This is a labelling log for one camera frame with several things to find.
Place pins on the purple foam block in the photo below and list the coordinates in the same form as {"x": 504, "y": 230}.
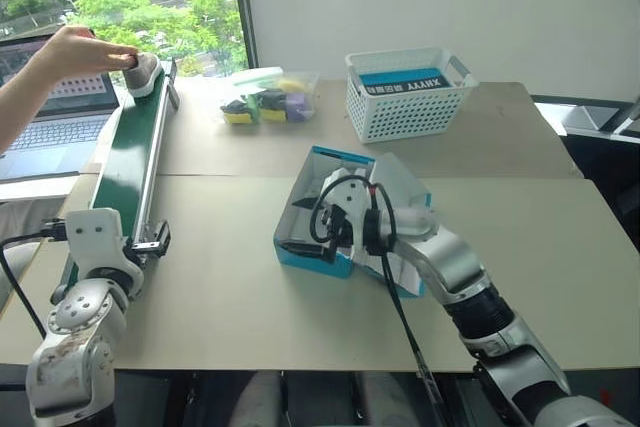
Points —
{"x": 296, "y": 106}

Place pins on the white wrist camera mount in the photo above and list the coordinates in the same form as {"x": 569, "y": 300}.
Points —
{"x": 352, "y": 192}
{"x": 92, "y": 237}

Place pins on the white flat board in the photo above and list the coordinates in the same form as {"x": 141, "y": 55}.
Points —
{"x": 35, "y": 189}

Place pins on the blue cardboard shoebox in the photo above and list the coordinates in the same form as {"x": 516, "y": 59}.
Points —
{"x": 305, "y": 182}

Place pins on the person's bare forearm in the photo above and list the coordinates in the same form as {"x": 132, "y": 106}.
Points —
{"x": 17, "y": 104}

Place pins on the grey and black side desk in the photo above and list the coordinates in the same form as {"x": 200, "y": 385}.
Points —
{"x": 595, "y": 117}

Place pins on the person's bare hand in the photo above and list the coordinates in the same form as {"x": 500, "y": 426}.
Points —
{"x": 80, "y": 54}

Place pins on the pale green plastic lid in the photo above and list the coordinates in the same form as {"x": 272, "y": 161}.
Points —
{"x": 255, "y": 78}

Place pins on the grey rounded chair part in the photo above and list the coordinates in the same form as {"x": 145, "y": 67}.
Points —
{"x": 15, "y": 267}

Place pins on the clear plastic storage box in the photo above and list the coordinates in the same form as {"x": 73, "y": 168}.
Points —
{"x": 307, "y": 84}

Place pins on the blue and black printed box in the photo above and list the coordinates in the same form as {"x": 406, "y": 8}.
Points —
{"x": 400, "y": 81}

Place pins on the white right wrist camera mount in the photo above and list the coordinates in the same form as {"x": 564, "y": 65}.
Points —
{"x": 352, "y": 192}

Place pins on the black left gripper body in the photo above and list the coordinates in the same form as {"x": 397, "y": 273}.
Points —
{"x": 147, "y": 249}

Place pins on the dark window frame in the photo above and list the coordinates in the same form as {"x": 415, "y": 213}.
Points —
{"x": 245, "y": 7}

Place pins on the grey open laptop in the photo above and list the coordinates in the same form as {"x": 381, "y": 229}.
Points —
{"x": 55, "y": 132}

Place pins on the yellow and black sponge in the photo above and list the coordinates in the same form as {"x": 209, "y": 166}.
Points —
{"x": 273, "y": 115}
{"x": 237, "y": 118}

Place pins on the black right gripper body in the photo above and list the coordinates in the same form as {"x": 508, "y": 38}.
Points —
{"x": 339, "y": 227}

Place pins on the yellow round sponge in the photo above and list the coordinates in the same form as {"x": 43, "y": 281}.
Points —
{"x": 290, "y": 84}

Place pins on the white perforated plastic basket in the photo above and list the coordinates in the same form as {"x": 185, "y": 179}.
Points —
{"x": 400, "y": 117}

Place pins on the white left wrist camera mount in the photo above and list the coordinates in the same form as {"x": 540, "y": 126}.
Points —
{"x": 92, "y": 237}

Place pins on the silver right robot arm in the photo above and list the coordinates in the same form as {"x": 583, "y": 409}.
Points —
{"x": 450, "y": 262}

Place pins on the green conveyor belt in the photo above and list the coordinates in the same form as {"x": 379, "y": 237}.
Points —
{"x": 132, "y": 147}

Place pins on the grey shoe with white sole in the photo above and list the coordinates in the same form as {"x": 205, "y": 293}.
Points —
{"x": 145, "y": 74}

